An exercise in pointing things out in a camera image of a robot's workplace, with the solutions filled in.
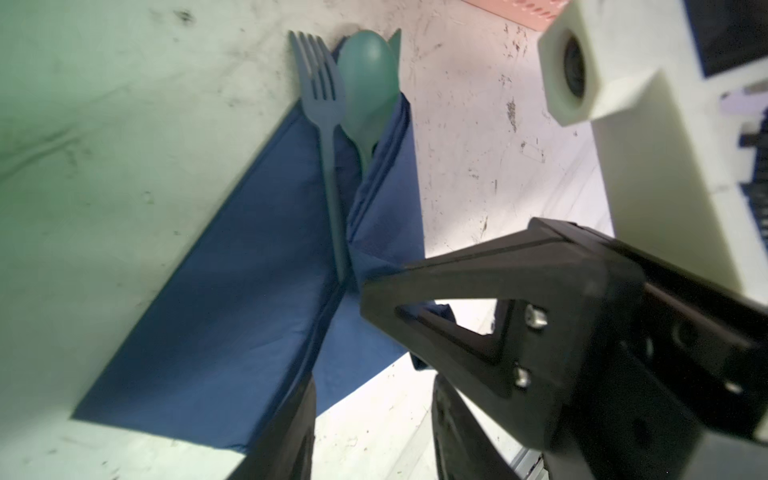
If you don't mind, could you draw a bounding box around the dark blue paper napkin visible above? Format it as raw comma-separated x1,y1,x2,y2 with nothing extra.
73,97,425,453

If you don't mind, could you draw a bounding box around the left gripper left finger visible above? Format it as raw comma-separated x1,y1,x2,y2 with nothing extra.
228,375,316,480

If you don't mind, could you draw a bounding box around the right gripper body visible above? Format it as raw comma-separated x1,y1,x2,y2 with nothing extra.
543,241,767,479

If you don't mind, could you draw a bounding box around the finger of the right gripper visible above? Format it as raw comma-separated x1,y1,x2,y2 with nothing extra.
361,219,645,450

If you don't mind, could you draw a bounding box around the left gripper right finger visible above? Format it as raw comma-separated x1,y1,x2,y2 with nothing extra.
431,374,520,480

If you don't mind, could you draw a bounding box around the pink plastic basket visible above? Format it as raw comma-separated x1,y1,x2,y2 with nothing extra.
465,0,570,32

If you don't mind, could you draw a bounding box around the blue plastic fork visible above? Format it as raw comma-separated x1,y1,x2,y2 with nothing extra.
289,31,349,283

